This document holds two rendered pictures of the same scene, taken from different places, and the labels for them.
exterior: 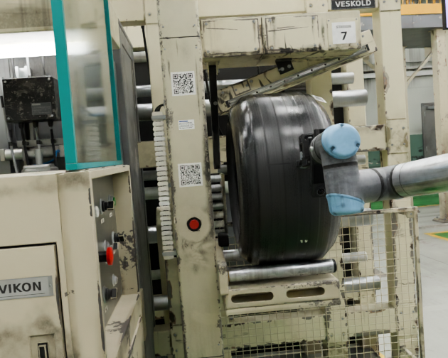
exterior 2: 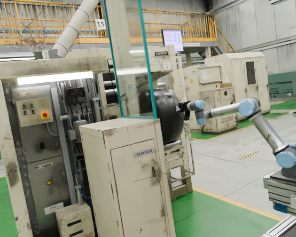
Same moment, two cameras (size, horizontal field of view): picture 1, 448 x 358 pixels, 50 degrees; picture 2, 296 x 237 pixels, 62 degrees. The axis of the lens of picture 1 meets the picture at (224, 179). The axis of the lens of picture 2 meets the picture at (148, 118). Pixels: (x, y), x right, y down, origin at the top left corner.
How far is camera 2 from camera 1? 116 cm
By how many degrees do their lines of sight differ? 25
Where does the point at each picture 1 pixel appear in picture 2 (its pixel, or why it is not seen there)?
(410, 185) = (216, 114)
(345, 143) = (202, 105)
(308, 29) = (157, 65)
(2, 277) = (143, 149)
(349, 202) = (204, 120)
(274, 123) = (165, 99)
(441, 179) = (225, 112)
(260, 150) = (163, 108)
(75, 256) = (158, 141)
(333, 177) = (199, 114)
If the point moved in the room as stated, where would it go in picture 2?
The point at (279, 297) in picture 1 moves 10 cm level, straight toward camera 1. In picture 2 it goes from (168, 154) to (173, 156)
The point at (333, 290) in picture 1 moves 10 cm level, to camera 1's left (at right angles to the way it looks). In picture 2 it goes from (182, 149) to (173, 151)
